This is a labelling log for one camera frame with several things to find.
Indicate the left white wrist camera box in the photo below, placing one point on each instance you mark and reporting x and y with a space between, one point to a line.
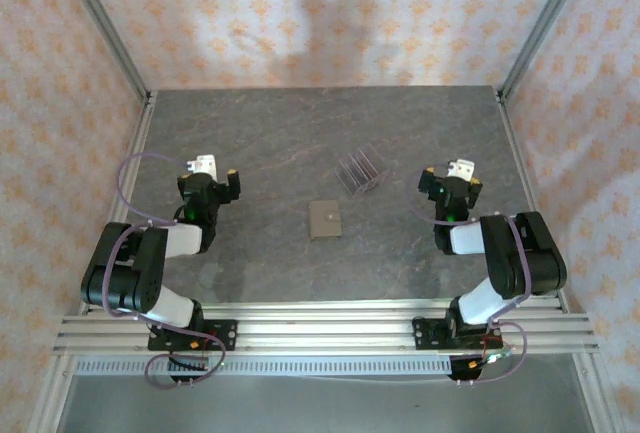
204 164

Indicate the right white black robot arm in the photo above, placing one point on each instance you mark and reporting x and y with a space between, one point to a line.
520 258

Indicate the clear acrylic card stand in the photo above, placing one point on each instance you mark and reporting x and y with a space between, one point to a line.
380 173

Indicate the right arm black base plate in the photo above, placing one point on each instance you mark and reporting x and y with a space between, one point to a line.
430 335

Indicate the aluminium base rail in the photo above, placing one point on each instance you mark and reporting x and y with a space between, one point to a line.
325 333

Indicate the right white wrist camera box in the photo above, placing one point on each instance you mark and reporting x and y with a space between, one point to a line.
462 169

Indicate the left aluminium frame post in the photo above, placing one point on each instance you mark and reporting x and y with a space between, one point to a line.
105 28

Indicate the brown leather card holder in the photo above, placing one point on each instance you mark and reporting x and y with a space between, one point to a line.
325 220

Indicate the aluminium frame post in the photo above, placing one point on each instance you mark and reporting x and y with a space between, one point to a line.
545 23
105 28

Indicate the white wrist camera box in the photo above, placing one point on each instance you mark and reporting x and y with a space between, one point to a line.
204 164
462 169

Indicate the aluminium side rail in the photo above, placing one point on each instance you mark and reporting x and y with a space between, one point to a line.
525 188
127 193

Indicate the left aluminium side rail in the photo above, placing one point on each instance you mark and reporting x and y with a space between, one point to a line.
127 193

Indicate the right aluminium side rail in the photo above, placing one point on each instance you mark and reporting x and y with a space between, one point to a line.
525 188

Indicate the right aluminium frame post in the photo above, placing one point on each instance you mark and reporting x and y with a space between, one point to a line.
545 23

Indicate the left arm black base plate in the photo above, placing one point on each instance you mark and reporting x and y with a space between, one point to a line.
225 335

